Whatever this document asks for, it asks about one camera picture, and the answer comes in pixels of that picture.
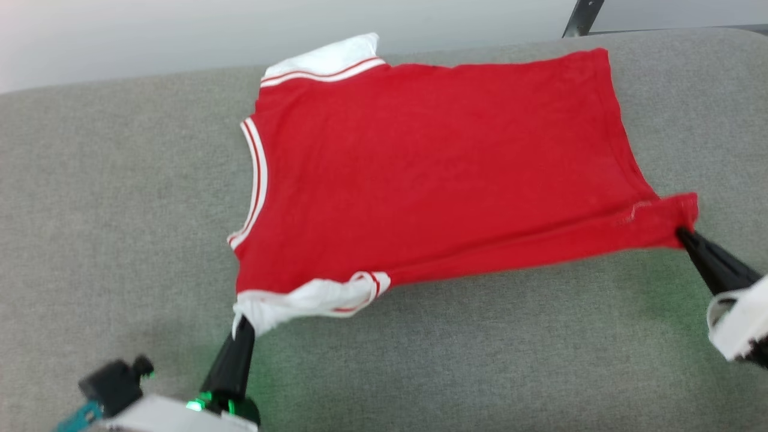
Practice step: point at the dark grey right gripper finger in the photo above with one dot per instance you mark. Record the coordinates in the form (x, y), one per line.
(708, 273)
(726, 264)

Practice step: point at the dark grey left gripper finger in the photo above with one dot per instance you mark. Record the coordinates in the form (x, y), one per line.
(225, 372)
(246, 366)

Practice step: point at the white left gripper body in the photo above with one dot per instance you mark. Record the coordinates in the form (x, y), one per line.
(174, 419)

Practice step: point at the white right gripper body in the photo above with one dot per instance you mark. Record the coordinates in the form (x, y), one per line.
(744, 324)

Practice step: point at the red and white t-shirt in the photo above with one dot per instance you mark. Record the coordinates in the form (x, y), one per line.
(432, 168)

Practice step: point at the grey fabric sofa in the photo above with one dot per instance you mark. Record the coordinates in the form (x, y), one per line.
(120, 210)

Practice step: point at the grey metal pole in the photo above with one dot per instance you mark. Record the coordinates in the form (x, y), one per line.
(583, 18)

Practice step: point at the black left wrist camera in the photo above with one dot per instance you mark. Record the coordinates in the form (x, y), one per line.
(114, 384)

